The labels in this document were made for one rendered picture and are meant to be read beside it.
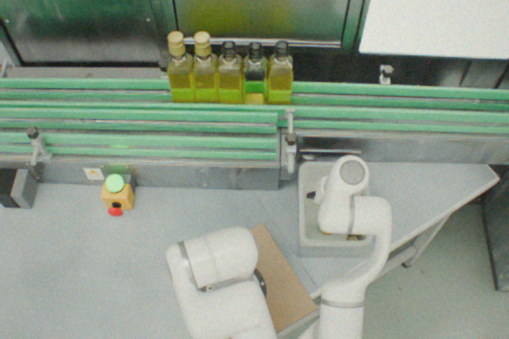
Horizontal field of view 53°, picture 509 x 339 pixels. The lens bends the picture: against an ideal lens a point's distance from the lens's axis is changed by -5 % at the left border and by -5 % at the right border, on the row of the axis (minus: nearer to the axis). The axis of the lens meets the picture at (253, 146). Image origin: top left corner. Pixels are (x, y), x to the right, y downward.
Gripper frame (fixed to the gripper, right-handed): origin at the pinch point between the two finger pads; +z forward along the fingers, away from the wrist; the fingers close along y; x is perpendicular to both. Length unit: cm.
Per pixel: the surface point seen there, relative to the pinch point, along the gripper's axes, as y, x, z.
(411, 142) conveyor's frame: -20.8, -16.6, 2.5
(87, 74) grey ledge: 67, -33, 5
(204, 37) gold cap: 30.8, -29.2, -25.4
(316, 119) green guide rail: 4.4, -19.7, -2.7
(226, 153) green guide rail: 25.9, -9.7, -4.4
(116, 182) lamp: 53, -2, -1
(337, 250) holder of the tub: -1.6, 11.8, 1.0
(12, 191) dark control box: 81, 2, 0
